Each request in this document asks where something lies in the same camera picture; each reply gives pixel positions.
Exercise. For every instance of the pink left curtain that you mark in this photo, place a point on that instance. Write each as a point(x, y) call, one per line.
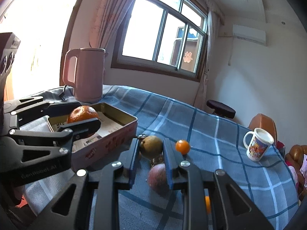
point(107, 20)

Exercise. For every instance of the oval orange kumquat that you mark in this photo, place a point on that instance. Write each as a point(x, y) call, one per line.
point(208, 204)

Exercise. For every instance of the blue plaid tablecloth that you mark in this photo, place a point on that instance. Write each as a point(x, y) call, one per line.
point(216, 143)

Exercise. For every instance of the window with brown frame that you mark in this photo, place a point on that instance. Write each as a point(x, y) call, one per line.
point(162, 36)

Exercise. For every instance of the dark round stool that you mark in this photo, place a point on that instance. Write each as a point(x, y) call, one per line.
point(221, 109)

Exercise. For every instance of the small round orange kumquat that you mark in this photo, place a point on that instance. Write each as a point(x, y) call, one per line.
point(183, 147)

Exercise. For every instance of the dark water chestnut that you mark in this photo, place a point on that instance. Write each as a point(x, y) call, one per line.
point(157, 160)

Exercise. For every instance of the white air conditioner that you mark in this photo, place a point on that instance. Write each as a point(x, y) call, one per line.
point(249, 34)

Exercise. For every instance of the pink metal tin box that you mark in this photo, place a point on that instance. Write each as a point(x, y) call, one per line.
point(117, 127)

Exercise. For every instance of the white cartoon mug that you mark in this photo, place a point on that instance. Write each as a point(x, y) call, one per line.
point(257, 142)

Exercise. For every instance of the brown longan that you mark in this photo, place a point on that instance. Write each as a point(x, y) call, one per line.
point(151, 147)

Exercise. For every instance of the brown leather sofa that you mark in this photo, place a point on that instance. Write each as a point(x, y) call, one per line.
point(297, 151)

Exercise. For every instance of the pink floral cushion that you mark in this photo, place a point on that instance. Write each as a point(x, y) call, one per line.
point(299, 173)

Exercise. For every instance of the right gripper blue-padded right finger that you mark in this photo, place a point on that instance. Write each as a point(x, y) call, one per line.
point(231, 208)

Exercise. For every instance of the pink electric kettle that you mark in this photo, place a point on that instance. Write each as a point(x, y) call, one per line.
point(84, 71)

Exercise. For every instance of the pink curtain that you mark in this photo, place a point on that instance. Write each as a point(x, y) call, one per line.
point(216, 18)
point(107, 20)

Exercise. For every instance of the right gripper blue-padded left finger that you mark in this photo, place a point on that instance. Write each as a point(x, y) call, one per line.
point(91, 191)

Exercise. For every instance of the large orange tangerine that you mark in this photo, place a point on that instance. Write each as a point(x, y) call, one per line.
point(82, 113)

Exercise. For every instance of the purple passion fruit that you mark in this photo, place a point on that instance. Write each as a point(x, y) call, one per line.
point(157, 179)

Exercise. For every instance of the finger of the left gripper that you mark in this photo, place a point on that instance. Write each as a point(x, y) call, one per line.
point(82, 129)
point(30, 109)

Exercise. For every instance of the pink right curtain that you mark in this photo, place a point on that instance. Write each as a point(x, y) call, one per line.
point(216, 18)

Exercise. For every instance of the brown leather chair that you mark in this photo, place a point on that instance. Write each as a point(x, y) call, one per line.
point(266, 123)

